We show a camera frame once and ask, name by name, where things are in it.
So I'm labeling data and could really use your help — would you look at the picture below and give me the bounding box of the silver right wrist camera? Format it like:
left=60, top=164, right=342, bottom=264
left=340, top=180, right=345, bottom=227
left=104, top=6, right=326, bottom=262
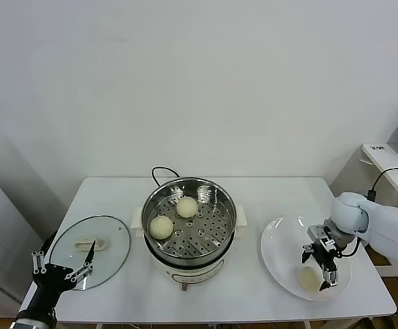
left=307, top=223, right=338, bottom=248

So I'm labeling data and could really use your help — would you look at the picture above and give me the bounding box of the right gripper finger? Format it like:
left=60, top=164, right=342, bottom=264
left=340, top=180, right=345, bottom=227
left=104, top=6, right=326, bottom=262
left=301, top=243, right=316, bottom=265
left=318, top=267, right=340, bottom=293

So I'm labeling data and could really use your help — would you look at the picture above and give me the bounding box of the perforated steel steamer basket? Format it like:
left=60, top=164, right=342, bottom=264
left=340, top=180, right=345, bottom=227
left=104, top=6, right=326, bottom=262
left=140, top=177, right=237, bottom=265

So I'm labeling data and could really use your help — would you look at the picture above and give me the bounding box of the black cooker power cord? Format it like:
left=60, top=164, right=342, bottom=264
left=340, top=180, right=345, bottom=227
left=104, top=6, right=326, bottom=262
left=150, top=167, right=181, bottom=188

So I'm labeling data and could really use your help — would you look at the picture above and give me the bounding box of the white steamed baozi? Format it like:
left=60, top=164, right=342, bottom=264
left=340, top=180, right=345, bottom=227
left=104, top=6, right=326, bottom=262
left=298, top=266, right=325, bottom=292
left=149, top=215, right=174, bottom=240
left=176, top=197, right=199, bottom=219

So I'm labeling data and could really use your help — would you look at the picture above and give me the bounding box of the large white plate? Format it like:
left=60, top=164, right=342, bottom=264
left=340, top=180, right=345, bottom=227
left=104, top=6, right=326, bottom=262
left=260, top=215, right=353, bottom=302

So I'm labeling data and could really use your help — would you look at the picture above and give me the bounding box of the round glass pot lid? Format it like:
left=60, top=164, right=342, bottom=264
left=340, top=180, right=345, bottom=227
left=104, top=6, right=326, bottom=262
left=49, top=215, right=132, bottom=291

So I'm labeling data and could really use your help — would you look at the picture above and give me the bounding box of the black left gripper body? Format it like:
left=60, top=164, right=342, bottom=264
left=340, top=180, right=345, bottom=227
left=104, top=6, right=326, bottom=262
left=32, top=263, right=75, bottom=297

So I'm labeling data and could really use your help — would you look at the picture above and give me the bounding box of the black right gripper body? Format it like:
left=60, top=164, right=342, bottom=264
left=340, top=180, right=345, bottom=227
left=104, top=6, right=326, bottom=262
left=309, top=241, right=338, bottom=272

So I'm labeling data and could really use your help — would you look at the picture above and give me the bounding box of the black cable with adapter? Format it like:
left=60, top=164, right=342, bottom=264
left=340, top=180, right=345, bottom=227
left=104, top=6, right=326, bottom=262
left=366, top=167, right=398, bottom=204

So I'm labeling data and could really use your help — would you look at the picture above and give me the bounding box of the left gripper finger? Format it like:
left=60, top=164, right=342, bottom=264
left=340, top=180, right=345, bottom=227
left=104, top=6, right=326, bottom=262
left=65, top=239, right=97, bottom=283
left=30, top=232, right=58, bottom=274

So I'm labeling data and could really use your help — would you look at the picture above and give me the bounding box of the white floor cabinet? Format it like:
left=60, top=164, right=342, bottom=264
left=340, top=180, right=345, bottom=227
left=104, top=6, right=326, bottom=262
left=0, top=164, right=51, bottom=309

